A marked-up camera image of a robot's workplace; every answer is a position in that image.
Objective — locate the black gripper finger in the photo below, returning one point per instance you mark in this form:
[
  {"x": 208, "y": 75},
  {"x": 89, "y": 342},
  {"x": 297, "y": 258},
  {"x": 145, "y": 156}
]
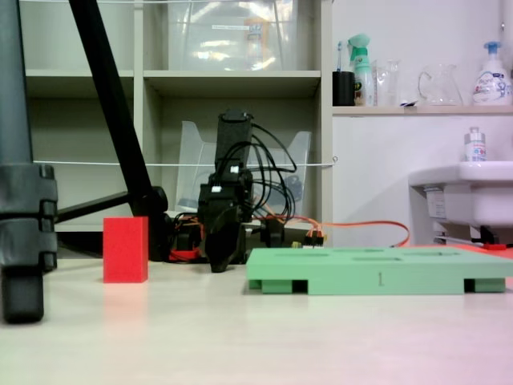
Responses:
[
  {"x": 220, "y": 240},
  {"x": 241, "y": 244}
]

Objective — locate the red square block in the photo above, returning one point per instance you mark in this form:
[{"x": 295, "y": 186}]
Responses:
[{"x": 125, "y": 248}]

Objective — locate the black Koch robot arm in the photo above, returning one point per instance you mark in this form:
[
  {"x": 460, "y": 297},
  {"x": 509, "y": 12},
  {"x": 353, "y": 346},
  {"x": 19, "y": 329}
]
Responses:
[{"x": 234, "y": 136}]

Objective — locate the black round clamp knob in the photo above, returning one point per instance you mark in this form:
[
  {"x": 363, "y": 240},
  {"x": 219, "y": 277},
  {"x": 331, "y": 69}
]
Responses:
[{"x": 272, "y": 232}]

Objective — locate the clear plastic tray holder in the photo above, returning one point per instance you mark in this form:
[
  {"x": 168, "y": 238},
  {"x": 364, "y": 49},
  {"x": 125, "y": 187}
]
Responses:
[{"x": 190, "y": 144}]

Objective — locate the beige shelf unit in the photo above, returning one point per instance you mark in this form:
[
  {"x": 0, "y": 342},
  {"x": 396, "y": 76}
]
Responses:
[{"x": 138, "y": 120}]

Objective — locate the green shape sorter board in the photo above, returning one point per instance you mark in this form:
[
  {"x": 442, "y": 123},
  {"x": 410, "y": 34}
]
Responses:
[{"x": 360, "y": 272}]

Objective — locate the black tripod brace bar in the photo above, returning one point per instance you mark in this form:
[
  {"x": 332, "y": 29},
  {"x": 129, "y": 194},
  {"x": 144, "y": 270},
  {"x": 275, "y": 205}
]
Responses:
[{"x": 92, "y": 206}]

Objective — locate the clear plastic storage box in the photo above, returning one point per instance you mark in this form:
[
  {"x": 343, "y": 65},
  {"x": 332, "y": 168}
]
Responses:
[{"x": 232, "y": 36}]

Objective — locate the black cup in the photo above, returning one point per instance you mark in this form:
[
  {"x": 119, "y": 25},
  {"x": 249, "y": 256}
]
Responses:
[{"x": 343, "y": 89}]

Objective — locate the green spray bottle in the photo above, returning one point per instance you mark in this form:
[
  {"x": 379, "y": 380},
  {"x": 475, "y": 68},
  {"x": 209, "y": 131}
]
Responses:
[{"x": 362, "y": 80}]

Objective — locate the blue white toothbrush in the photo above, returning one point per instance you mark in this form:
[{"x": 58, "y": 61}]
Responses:
[{"x": 340, "y": 56}]

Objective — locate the clear glass beaker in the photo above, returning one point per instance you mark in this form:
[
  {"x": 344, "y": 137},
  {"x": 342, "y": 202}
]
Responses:
[{"x": 388, "y": 86}]

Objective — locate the small blue white packet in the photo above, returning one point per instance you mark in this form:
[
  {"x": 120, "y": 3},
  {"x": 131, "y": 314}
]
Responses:
[{"x": 409, "y": 104}]

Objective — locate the thick grey tripod leg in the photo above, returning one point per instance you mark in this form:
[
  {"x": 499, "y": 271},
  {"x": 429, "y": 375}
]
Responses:
[{"x": 16, "y": 200}]

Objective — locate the white sink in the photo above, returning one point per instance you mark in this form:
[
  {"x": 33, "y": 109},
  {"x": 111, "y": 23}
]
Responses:
[{"x": 473, "y": 192}]

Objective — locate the clear glass pitcher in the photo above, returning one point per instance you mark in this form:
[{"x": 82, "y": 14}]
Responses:
[{"x": 443, "y": 88}]

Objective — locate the small clear sanitizer bottle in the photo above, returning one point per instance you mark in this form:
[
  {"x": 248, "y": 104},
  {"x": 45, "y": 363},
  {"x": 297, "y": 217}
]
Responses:
[{"x": 475, "y": 148}]

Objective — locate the white pump soap bottle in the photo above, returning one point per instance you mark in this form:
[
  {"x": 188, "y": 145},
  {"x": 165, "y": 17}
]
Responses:
[{"x": 491, "y": 84}]

